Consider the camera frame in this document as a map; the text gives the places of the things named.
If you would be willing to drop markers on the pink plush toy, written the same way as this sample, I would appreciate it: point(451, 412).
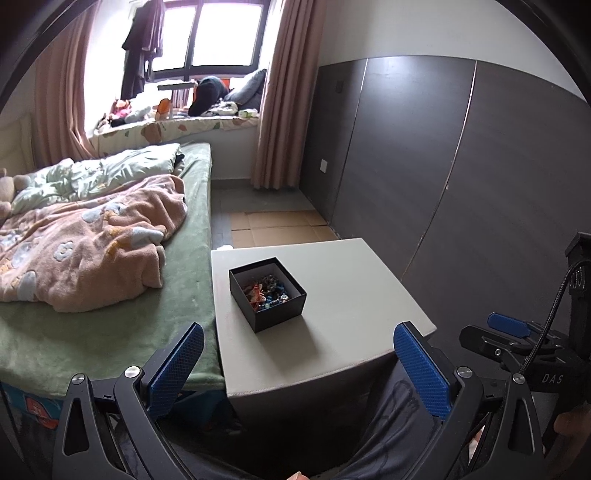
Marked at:
point(121, 110)

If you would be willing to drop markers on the flattened cardboard sheets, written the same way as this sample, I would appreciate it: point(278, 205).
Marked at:
point(277, 230)

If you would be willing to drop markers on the window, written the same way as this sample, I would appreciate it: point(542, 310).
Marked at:
point(221, 37)

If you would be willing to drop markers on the green mattress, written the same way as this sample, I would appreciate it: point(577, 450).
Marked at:
point(184, 277)

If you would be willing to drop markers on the black cardboard box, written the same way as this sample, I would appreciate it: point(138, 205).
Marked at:
point(277, 318)

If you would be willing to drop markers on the person's right hand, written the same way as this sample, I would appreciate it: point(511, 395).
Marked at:
point(577, 423)

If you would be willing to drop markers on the white wall socket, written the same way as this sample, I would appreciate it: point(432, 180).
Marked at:
point(323, 165)

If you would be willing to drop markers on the orange plush toy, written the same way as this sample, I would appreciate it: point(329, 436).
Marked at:
point(162, 107)

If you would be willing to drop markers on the leaf print window seat cushion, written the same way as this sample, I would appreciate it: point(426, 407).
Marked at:
point(184, 129)

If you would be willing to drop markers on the hanging dark clothes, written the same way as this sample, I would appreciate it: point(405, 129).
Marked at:
point(138, 55)

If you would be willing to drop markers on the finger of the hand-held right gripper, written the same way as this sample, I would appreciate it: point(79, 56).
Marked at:
point(508, 324)
point(485, 344)

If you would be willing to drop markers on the pink floral blanket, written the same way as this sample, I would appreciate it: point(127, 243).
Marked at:
point(92, 244)

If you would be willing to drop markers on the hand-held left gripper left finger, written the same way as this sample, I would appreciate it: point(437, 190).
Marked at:
point(178, 369)

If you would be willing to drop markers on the small folding table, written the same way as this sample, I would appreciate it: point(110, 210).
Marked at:
point(178, 86)

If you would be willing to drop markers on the white low table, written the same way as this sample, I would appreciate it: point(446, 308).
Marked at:
point(346, 300)

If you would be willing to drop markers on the grey pillow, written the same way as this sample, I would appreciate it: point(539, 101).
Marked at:
point(249, 87)

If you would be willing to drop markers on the white patterned cloth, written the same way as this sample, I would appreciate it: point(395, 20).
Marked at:
point(224, 110)

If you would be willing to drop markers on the cream padded headboard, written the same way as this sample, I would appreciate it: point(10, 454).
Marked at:
point(18, 143)

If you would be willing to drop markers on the beige plush toy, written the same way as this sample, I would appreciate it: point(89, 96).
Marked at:
point(7, 189)

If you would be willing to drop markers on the black bag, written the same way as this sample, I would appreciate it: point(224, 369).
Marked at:
point(207, 94)

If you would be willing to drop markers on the light green quilt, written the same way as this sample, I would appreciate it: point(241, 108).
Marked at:
point(92, 175)

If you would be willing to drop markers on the pink curtain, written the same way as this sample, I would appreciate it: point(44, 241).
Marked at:
point(286, 92)
point(60, 92)

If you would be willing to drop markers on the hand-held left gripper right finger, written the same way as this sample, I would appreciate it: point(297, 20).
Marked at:
point(422, 369)

